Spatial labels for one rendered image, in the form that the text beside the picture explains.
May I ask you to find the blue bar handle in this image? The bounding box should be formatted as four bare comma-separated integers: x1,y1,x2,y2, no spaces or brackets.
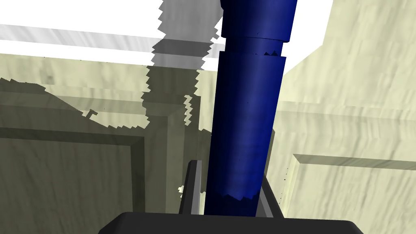
204,0,298,217

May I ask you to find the pale yellow-green panelled door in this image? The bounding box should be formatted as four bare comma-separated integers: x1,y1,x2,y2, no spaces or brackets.
0,53,416,234

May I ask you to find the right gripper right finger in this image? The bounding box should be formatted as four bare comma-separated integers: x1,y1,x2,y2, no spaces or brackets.
256,175,284,219

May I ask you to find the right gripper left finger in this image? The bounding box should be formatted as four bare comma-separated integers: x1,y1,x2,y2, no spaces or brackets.
179,160,206,215

